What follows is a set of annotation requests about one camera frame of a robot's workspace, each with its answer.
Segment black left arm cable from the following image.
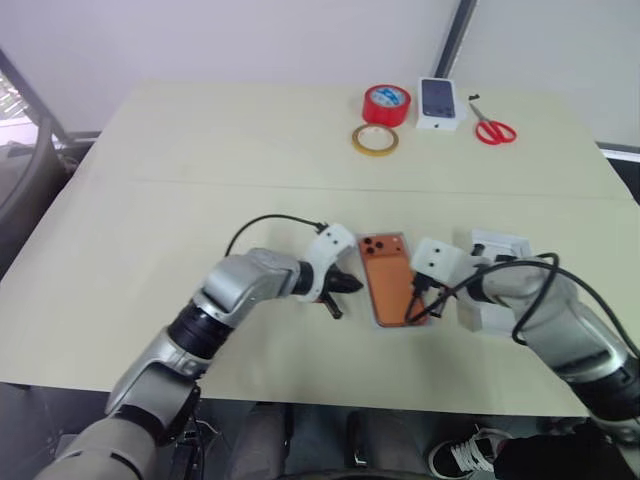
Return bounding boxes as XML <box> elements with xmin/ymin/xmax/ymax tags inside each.
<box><xmin>224</xmin><ymin>214</ymin><xmax>329</xmax><ymax>256</ymax></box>

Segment grey trouser leg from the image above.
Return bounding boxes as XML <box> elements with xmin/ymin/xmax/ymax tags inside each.
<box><xmin>231</xmin><ymin>402</ymin><xmax>297</xmax><ymax>480</ymax></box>

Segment dark metal frame bar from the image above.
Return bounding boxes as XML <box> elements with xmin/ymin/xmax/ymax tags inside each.
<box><xmin>0</xmin><ymin>47</ymin><xmax>70</xmax><ymax>144</ymax></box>

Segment white box with phone print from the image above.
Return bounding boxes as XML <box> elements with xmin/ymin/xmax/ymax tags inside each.
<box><xmin>415</xmin><ymin>75</ymin><xmax>468</xmax><ymax>133</ymax></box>

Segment dark wall post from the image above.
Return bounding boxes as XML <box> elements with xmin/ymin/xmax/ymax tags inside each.
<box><xmin>432</xmin><ymin>0</ymin><xmax>479</xmax><ymax>77</ymax></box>

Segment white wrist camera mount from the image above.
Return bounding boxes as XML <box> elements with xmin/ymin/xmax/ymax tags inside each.
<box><xmin>298</xmin><ymin>223</ymin><xmax>358</xmax><ymax>304</ymax></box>
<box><xmin>410</xmin><ymin>237</ymin><xmax>469</xmax><ymax>290</ymax></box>

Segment plain white phone box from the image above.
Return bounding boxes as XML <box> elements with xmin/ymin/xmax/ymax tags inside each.
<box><xmin>452</xmin><ymin>228</ymin><xmax>534</xmax><ymax>335</ymax></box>

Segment orange phone in clear case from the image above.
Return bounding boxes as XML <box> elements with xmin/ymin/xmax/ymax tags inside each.
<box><xmin>356</xmin><ymin>230</ymin><xmax>432</xmax><ymax>330</ymax></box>

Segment red handled scissors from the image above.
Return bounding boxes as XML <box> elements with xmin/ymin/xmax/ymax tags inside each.
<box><xmin>467</xmin><ymin>93</ymin><xmax>518</xmax><ymax>147</ymax></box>

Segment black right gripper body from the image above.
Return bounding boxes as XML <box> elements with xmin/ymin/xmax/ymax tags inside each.
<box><xmin>411</xmin><ymin>273</ymin><xmax>451</xmax><ymax>302</ymax></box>

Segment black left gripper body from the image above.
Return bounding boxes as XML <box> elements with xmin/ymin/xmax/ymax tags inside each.
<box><xmin>319</xmin><ymin>267</ymin><xmax>347</xmax><ymax>306</ymax></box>

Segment yellow tape roll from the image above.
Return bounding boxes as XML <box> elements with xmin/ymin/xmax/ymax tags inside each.
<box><xmin>349</xmin><ymin>123</ymin><xmax>401</xmax><ymax>158</ymax></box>

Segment red tape roll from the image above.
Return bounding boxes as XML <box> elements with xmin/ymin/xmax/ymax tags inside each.
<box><xmin>361</xmin><ymin>84</ymin><xmax>413</xmax><ymax>127</ymax></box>

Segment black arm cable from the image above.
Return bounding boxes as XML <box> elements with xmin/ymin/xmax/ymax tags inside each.
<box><xmin>224</xmin><ymin>214</ymin><xmax>329</xmax><ymax>256</ymax></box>
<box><xmin>434</xmin><ymin>252</ymin><xmax>640</xmax><ymax>359</ymax></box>

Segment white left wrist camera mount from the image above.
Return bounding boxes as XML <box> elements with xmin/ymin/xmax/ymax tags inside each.
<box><xmin>298</xmin><ymin>223</ymin><xmax>358</xmax><ymax>304</ymax></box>

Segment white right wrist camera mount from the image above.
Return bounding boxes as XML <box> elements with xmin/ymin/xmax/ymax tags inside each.
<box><xmin>410</xmin><ymin>237</ymin><xmax>469</xmax><ymax>290</ymax></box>

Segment black trouser leg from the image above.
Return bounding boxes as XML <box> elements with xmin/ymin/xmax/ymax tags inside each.
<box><xmin>492</xmin><ymin>422</ymin><xmax>640</xmax><ymax>480</ymax></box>

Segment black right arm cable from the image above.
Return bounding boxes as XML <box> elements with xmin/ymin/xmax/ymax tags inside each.
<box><xmin>434</xmin><ymin>252</ymin><xmax>640</xmax><ymax>359</ymax></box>

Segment black and white sneaker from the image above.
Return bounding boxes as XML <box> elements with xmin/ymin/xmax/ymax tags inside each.
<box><xmin>428</xmin><ymin>426</ymin><xmax>507</xmax><ymax>480</ymax></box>

